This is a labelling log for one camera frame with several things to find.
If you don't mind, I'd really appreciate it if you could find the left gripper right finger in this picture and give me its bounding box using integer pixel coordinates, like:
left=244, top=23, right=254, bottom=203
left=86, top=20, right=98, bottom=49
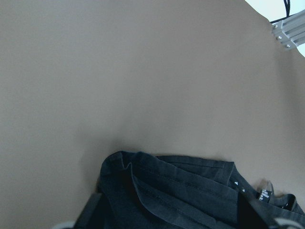
left=238, top=192, right=304, bottom=229

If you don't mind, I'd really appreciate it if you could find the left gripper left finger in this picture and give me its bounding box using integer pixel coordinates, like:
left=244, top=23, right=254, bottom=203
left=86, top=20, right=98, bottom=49
left=53, top=193, right=102, bottom=229

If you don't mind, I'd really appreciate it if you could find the black graphic t-shirt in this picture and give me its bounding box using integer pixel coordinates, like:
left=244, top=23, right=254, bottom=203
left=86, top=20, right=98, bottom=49
left=97, top=150, right=305, bottom=229

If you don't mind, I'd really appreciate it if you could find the aluminium frame post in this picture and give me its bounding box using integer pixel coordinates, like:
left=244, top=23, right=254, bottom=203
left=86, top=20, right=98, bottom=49
left=272, top=10, right=305, bottom=50

